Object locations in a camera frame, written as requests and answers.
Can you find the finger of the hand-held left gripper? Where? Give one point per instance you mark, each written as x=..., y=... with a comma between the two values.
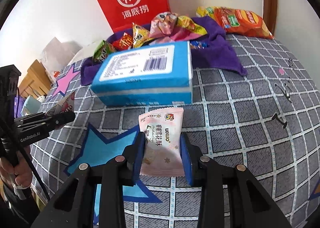
x=62, y=120

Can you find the dark blue snack packet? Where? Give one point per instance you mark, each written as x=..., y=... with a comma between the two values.
x=197, y=45

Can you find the yellow rice cracker packet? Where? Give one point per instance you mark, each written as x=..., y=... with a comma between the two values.
x=138, y=35

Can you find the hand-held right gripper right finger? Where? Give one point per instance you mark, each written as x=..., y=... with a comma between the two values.
x=186, y=160

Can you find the wooden chair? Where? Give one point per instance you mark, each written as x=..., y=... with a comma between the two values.
x=35, y=77

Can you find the light pink snowflake snack packet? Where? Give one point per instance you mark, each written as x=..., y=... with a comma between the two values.
x=162, y=138

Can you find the person's left forearm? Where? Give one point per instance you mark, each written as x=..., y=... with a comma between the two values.
x=12, y=205

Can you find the light blue container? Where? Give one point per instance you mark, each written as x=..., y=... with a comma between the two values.
x=32, y=105

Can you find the blue tissue pack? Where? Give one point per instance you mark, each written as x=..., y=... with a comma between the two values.
x=180, y=55

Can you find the white plastic bag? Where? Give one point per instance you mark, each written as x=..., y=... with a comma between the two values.
x=60, y=50

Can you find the purple towel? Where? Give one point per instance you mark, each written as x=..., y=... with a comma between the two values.
x=225, y=52

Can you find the red snack packet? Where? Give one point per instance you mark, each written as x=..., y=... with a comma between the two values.
x=122, y=41

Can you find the yellow chip bag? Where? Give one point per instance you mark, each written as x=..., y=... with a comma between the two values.
x=205, y=11

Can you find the green snack packet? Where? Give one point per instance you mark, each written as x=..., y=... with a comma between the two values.
x=103, y=51

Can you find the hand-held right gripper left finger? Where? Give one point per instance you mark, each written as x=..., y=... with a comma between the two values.
x=138, y=158

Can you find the grey checkered tablecloth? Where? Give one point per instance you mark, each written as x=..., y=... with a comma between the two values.
x=237, y=130

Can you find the person's left hand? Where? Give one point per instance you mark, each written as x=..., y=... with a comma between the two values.
x=22, y=173

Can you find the yellow fries snack packet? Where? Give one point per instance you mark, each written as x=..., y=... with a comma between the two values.
x=187, y=24

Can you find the orange chip bag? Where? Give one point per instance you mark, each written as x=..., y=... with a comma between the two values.
x=245, y=22

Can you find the white snack packet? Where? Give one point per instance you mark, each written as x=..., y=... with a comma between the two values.
x=63, y=104

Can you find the pink panda snack packet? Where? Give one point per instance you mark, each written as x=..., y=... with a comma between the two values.
x=162, y=26

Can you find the purple bag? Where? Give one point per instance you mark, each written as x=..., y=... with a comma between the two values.
x=18, y=105

